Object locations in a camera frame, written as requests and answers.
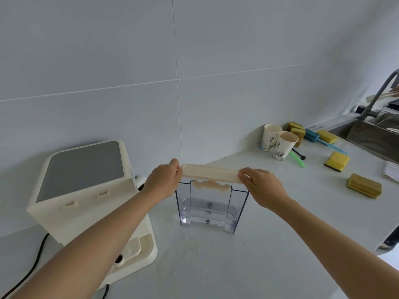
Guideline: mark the person's right fingers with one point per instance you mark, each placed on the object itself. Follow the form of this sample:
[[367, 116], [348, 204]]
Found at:
[[245, 176]]

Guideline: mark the yellow green sponge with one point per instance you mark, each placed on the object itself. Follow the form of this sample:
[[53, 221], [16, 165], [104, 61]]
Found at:
[[300, 136], [295, 126]]

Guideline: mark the yellow sponge with black base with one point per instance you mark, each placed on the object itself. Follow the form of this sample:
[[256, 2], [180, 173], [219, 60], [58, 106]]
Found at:
[[336, 160]]

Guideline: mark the white folded cloth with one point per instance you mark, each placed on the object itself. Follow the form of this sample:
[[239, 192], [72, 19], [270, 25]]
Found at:
[[391, 172]]

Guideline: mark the cream flat plastic part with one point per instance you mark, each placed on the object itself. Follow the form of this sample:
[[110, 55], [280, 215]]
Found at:
[[378, 96]]

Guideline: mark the cream countertop water dispenser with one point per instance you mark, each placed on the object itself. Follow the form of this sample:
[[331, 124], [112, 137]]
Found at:
[[84, 183]]

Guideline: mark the cream water tank lid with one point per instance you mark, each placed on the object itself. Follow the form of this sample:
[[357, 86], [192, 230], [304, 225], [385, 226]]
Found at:
[[212, 172]]

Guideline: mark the clear plastic water tank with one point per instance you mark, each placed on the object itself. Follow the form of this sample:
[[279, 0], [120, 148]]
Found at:
[[208, 211]]

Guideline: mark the person's right hand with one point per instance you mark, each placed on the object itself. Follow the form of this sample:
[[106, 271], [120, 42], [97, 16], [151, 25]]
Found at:
[[266, 188]]

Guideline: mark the person's right forearm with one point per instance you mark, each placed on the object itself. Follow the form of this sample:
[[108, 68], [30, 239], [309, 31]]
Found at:
[[330, 242]]

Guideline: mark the person's left hand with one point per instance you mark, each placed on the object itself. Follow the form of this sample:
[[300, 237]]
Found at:
[[160, 180]]

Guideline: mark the black stirring stick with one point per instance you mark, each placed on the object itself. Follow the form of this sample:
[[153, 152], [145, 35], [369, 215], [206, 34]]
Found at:
[[299, 154]]

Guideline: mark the person's left fingers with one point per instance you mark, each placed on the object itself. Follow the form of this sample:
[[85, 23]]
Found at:
[[176, 168]]

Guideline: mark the grey metal faucet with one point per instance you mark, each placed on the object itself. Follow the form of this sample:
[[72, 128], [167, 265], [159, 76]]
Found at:
[[374, 99]]

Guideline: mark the stainless steel sink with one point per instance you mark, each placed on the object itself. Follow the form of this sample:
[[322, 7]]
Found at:
[[371, 135]]

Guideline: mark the olive yellow sponge pair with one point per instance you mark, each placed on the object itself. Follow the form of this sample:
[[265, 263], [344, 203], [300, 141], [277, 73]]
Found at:
[[364, 185]]

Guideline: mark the person's left forearm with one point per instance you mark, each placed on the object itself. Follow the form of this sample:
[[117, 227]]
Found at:
[[93, 242]]

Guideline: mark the floral paper cup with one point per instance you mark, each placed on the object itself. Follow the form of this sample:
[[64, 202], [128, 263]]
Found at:
[[268, 138], [283, 147]]

